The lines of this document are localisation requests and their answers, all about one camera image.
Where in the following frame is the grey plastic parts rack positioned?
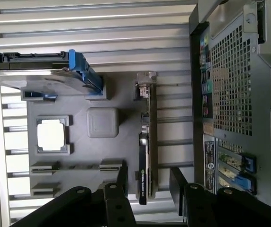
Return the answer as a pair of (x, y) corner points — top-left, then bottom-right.
(20, 72), (160, 201)

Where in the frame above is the thin dark RAM stick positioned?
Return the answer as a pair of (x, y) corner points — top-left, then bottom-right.
(32, 165), (121, 172)

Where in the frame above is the disk in blue carrier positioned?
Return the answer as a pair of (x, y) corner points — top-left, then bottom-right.
(0, 48), (104, 96)

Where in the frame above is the grey metal PC case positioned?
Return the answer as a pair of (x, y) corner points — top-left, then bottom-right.
(188, 0), (271, 213)

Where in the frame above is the black label sticker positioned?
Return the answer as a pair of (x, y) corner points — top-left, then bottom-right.
(203, 139), (216, 192)

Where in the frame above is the black Nvidia graphics card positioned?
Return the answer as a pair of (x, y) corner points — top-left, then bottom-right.
(134, 71), (159, 206)

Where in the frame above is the rear port panel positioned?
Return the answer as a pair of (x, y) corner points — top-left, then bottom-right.
(200, 35), (214, 119)

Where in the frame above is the blue expansion slot clip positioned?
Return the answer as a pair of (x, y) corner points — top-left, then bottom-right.
(241, 155), (256, 175)
(234, 176), (257, 194)

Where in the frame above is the grey square socket cover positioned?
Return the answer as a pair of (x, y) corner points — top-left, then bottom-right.
(86, 107), (120, 139)

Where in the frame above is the perforated fan grille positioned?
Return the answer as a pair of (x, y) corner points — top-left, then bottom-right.
(210, 25), (254, 137)

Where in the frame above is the silver CPU chip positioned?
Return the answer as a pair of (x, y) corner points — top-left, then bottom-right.
(36, 119), (68, 152)

